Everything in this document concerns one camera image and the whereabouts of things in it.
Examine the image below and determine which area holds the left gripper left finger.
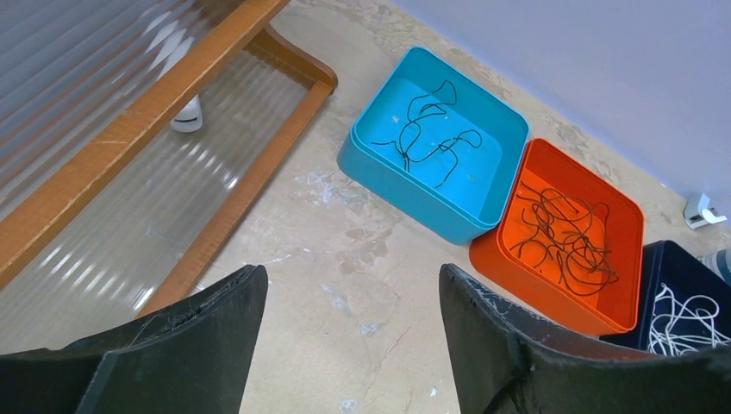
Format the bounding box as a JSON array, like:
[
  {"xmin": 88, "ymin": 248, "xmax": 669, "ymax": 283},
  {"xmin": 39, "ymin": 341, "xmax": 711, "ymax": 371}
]
[{"xmin": 1, "ymin": 265, "xmax": 269, "ymax": 413}]

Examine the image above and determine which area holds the orange plastic bin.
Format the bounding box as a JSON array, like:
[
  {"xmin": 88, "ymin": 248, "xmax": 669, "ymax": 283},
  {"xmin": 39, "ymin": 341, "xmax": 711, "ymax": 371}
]
[{"xmin": 469, "ymin": 138, "xmax": 645, "ymax": 336}]

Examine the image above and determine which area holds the dark blue plastic bin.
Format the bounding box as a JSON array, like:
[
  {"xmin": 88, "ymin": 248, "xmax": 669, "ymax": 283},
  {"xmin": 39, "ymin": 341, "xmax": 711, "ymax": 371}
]
[{"xmin": 601, "ymin": 240, "xmax": 730, "ymax": 356}]

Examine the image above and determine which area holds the small grey clip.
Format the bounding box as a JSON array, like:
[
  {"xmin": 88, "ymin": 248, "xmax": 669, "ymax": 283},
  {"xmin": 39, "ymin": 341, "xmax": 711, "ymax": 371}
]
[{"xmin": 684, "ymin": 193, "xmax": 728, "ymax": 230}]

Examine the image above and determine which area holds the black thin cable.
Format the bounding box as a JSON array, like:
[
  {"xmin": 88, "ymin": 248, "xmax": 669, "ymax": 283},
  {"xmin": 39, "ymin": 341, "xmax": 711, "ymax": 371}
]
[{"xmin": 371, "ymin": 79, "xmax": 484, "ymax": 190}]

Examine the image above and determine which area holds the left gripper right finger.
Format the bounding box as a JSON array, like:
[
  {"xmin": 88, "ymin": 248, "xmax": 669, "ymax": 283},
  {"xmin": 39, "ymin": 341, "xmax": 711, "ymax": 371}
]
[{"xmin": 439, "ymin": 264, "xmax": 730, "ymax": 413}]

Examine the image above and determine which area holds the blue white tape roll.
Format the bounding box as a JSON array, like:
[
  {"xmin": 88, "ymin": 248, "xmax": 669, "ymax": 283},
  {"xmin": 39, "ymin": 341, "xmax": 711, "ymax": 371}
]
[{"xmin": 701, "ymin": 248, "xmax": 731, "ymax": 285}]

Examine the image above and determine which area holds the small white bottle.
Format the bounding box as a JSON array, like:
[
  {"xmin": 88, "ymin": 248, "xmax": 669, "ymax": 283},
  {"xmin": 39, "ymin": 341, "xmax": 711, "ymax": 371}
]
[{"xmin": 169, "ymin": 95, "xmax": 203, "ymax": 133}]

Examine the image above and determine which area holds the white thin cable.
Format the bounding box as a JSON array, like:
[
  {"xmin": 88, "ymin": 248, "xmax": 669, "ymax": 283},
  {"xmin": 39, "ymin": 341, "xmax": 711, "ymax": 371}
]
[{"xmin": 647, "ymin": 282, "xmax": 731, "ymax": 356}]

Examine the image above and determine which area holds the wooden rack shelf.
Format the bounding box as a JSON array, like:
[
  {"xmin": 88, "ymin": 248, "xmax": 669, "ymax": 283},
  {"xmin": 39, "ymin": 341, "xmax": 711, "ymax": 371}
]
[{"xmin": 1, "ymin": 0, "xmax": 338, "ymax": 354}]

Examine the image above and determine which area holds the teal plastic bin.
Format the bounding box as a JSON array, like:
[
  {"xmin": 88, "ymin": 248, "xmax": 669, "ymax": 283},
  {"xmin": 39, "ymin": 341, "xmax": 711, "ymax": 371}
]
[{"xmin": 337, "ymin": 47, "xmax": 529, "ymax": 245}]

